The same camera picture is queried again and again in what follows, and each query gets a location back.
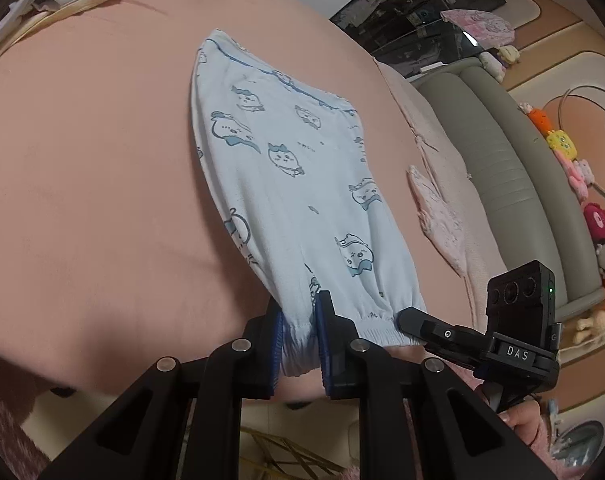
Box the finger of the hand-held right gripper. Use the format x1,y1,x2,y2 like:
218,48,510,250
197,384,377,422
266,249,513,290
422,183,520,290
397,308,491,366

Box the pink printed folded garment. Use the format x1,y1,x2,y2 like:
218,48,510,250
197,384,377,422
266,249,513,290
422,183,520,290
407,165,476,278

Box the light blue printed pajama pants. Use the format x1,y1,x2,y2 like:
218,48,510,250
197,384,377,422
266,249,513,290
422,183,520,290
190,29,428,378

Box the gold wire basket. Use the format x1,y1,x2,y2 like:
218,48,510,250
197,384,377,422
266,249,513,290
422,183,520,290
240,427,343,480

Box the white plush toy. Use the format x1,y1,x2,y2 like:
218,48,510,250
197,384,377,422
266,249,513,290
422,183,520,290
477,52,506,78

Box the person's right hand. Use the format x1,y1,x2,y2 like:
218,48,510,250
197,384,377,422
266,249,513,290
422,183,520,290
503,400,538,435

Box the bed with pink sheet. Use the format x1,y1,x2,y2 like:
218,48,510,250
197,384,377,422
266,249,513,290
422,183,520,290
0,0,483,426

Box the grey-green padded headboard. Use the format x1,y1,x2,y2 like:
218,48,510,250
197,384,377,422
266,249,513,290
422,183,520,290
415,57,601,311

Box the beige pillow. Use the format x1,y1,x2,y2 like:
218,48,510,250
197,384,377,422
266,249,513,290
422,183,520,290
417,160,508,326
375,57,471,181

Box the orange carrot plush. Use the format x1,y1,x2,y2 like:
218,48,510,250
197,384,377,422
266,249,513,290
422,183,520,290
527,105,553,133

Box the magenta round plush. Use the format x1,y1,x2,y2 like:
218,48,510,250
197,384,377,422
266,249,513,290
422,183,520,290
583,202,605,241

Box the beige bunny plush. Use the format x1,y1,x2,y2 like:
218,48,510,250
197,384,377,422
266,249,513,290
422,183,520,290
575,305,605,346

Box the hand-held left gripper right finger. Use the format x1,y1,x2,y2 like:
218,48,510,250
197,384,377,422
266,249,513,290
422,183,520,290
315,290,558,480

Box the pink frilly hat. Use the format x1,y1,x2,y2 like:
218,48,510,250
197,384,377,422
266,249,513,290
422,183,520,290
440,9,516,51

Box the round dark teal object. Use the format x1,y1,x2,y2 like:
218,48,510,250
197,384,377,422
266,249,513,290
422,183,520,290
555,422,603,466

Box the yellow plush toy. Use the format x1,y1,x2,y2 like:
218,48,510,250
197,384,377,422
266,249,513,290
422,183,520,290
547,130,578,158

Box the glass door wardrobe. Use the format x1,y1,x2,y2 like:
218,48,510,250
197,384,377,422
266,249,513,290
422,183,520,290
330,0,506,78

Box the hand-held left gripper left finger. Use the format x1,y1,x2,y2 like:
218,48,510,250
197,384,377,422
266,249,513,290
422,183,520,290
40,305,283,480

